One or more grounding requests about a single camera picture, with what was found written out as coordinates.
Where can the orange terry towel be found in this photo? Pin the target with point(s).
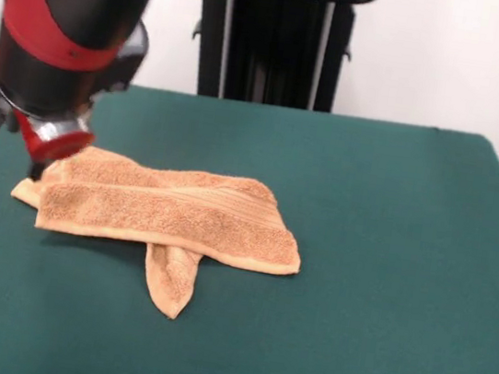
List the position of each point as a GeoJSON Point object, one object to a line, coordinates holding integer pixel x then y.
{"type": "Point", "coordinates": [171, 218]}

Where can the dark green table cloth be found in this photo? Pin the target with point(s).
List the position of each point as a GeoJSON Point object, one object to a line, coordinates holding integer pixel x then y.
{"type": "Point", "coordinates": [357, 281]}

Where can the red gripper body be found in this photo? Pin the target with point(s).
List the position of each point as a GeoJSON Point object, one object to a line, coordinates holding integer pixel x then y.
{"type": "Point", "coordinates": [53, 145]}

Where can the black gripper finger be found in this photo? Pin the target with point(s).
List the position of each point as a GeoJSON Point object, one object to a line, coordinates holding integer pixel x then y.
{"type": "Point", "coordinates": [37, 170]}

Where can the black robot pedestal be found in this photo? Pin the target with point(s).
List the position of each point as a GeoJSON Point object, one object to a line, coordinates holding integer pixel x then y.
{"type": "Point", "coordinates": [275, 37]}

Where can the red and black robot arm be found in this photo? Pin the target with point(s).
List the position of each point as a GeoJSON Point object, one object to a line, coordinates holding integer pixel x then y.
{"type": "Point", "coordinates": [72, 22]}

